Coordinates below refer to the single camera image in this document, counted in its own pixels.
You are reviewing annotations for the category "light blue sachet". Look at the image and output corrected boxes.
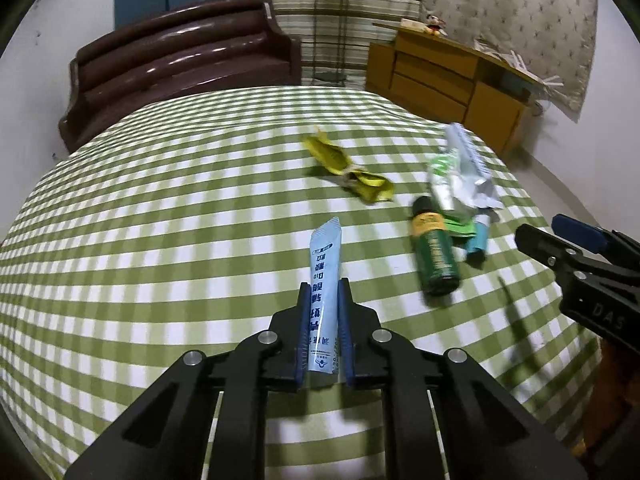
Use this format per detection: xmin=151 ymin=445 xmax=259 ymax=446
xmin=306 ymin=216 xmax=343 ymax=376

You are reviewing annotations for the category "striped curtain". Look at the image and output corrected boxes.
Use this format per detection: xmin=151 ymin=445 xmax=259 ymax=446
xmin=248 ymin=0 xmax=428 ymax=92

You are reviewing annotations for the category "green checked tablecloth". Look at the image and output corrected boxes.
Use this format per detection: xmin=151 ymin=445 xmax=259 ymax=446
xmin=0 ymin=85 xmax=608 ymax=480

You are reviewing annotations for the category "wooden cabinet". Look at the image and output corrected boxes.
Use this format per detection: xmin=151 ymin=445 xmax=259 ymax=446
xmin=365 ymin=27 xmax=543 ymax=158

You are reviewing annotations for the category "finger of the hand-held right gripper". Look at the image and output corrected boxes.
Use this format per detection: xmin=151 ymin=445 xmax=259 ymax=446
xmin=514 ymin=223 xmax=640 ymax=287
xmin=551 ymin=213 xmax=640 ymax=262

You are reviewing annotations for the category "beige patterned curtain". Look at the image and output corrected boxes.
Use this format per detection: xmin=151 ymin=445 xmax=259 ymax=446
xmin=419 ymin=0 xmax=600 ymax=123

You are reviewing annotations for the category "black metal plant stand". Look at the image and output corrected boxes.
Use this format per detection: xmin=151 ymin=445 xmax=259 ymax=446
xmin=312 ymin=0 xmax=351 ymax=86

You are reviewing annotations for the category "white green-print wrapper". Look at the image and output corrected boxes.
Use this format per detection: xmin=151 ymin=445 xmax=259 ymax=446
xmin=429 ymin=152 xmax=473 ymax=218

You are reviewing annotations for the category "white router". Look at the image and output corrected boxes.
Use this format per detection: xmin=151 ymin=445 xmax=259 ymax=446
xmin=500 ymin=50 xmax=563 ymax=97

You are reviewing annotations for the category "green packet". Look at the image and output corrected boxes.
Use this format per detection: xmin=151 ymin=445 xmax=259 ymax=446
xmin=442 ymin=215 xmax=476 ymax=238

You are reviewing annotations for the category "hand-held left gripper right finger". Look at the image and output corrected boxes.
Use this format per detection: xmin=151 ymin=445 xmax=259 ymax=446
xmin=337 ymin=276 xmax=588 ymax=480

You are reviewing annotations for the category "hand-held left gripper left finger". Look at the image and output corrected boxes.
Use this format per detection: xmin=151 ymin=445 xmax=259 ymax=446
xmin=64 ymin=281 xmax=313 ymax=480

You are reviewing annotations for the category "silver wrapper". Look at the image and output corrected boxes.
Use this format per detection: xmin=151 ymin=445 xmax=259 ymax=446
xmin=444 ymin=122 xmax=503 ymax=211

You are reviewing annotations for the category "green spray bottle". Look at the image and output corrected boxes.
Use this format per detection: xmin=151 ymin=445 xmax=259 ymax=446
xmin=411 ymin=195 xmax=461 ymax=296

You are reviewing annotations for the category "small blue tube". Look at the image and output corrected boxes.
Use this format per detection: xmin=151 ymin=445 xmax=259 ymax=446
xmin=465 ymin=212 xmax=493 ymax=261

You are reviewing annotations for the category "yellow wrapper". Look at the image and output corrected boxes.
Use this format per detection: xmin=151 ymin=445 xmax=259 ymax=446
xmin=305 ymin=127 xmax=396 ymax=205

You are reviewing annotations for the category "brown leather sofa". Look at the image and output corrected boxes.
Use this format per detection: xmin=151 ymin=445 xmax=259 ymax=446
xmin=57 ymin=0 xmax=303 ymax=156

